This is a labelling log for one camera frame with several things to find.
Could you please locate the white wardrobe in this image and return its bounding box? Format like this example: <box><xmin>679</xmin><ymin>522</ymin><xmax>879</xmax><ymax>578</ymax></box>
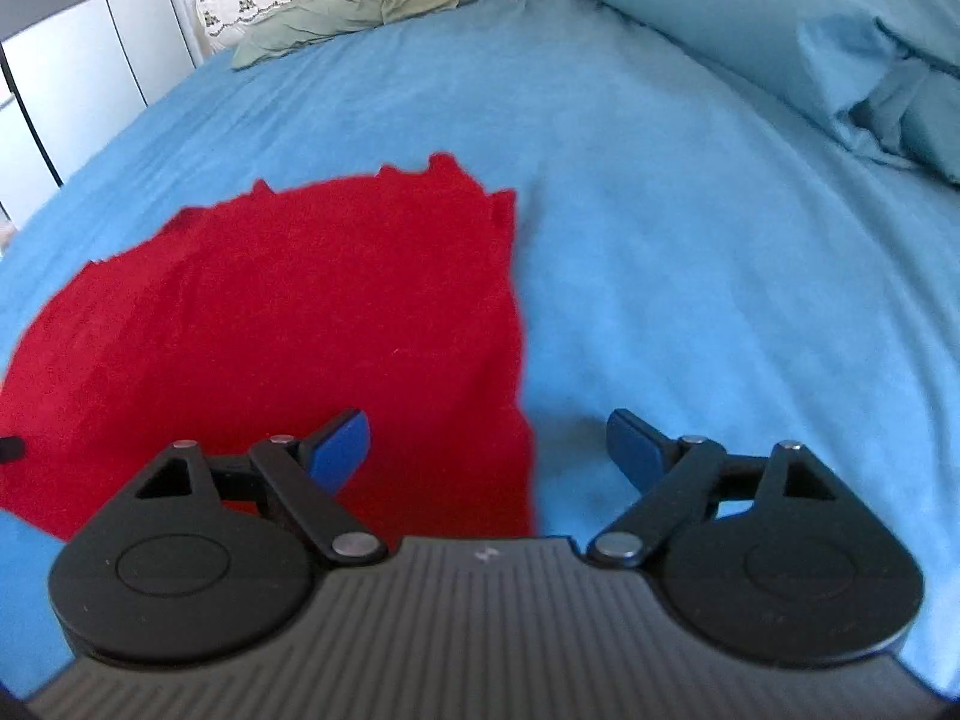
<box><xmin>0</xmin><ymin>0</ymin><xmax>203</xmax><ymax>227</ymax></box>

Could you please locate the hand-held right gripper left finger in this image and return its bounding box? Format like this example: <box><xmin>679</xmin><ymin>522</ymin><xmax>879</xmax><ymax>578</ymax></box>
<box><xmin>133</xmin><ymin>409</ymin><xmax>389</xmax><ymax>568</ymax></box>

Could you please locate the blue bed sheet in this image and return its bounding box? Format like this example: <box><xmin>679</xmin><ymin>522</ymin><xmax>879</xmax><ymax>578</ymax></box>
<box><xmin>0</xmin><ymin>0</ymin><xmax>960</xmax><ymax>700</ymax></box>

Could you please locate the red knit sweater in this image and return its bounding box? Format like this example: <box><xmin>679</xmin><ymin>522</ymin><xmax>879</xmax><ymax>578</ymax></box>
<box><xmin>0</xmin><ymin>152</ymin><xmax>536</xmax><ymax>541</ymax></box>

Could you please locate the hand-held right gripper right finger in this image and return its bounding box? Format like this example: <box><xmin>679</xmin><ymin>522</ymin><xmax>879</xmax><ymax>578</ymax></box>
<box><xmin>586</xmin><ymin>409</ymin><xmax>839</xmax><ymax>569</ymax></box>

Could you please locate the green pillow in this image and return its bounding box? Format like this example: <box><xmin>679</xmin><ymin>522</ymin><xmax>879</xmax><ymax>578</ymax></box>
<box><xmin>231</xmin><ymin>0</ymin><xmax>481</xmax><ymax>72</ymax></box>

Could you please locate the teal duvet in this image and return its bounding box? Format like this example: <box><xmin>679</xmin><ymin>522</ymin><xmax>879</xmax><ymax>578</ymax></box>
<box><xmin>566</xmin><ymin>0</ymin><xmax>960</xmax><ymax>185</ymax></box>

